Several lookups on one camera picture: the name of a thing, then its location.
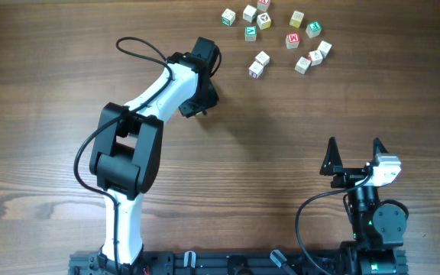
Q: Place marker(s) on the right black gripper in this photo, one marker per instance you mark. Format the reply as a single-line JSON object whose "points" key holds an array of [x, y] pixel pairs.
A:
{"points": [[349, 175]]}

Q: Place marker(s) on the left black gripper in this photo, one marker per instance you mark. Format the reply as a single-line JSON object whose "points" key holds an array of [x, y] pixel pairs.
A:
{"points": [[201, 104]]}

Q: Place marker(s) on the wooden block red letter A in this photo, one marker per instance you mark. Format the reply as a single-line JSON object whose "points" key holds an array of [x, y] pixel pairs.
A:
{"points": [[315, 57]]}

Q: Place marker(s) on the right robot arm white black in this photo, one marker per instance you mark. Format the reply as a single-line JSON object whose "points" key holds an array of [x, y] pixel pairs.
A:
{"points": [[378, 225]]}

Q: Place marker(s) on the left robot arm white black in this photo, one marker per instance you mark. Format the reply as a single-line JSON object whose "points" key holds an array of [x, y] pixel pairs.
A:
{"points": [[127, 146]]}

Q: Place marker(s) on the wooden block green corner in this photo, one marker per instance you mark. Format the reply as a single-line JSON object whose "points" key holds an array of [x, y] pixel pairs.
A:
{"points": [[228, 17]]}

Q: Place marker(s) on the wooden block red edge lower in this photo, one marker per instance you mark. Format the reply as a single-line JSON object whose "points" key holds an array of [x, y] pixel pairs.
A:
{"points": [[255, 69]]}

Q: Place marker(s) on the wooden block red edge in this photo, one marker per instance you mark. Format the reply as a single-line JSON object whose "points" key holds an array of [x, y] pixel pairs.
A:
{"points": [[263, 5], [255, 69]]}

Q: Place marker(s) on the wooden block green letter Y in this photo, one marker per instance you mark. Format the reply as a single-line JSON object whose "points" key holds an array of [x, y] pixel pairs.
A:
{"points": [[250, 34]]}

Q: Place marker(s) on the wooden block plain middle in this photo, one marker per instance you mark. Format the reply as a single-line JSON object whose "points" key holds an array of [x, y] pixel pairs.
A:
{"points": [[262, 58]]}

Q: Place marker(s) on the wooden block plain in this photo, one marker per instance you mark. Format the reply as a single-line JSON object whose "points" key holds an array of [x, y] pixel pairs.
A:
{"points": [[249, 13], [302, 65], [262, 58]]}

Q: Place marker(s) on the wooden block plain top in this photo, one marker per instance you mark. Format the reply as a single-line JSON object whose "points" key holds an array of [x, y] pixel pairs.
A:
{"points": [[249, 13]]}

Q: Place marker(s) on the wooden block yellow side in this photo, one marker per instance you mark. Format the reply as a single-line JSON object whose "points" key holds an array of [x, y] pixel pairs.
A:
{"points": [[263, 21]]}

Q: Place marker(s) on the wooden block red top edge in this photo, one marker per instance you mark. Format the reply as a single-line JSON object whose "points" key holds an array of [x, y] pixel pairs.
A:
{"points": [[263, 5]]}

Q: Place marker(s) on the wooden block red letter M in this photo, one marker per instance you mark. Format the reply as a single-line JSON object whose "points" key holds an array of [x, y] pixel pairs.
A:
{"points": [[292, 40]]}

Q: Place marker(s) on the wooden block plain lower right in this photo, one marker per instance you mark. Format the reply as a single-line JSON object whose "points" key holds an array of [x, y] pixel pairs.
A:
{"points": [[302, 65]]}

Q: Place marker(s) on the wooden block green letter right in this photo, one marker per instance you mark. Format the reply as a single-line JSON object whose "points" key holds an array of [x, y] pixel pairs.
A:
{"points": [[313, 29]]}

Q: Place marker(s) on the wooden block far right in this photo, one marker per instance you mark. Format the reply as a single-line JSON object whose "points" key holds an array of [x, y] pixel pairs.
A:
{"points": [[324, 48]]}

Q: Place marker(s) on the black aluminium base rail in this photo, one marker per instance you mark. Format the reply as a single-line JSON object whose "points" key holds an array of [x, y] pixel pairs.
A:
{"points": [[335, 262]]}

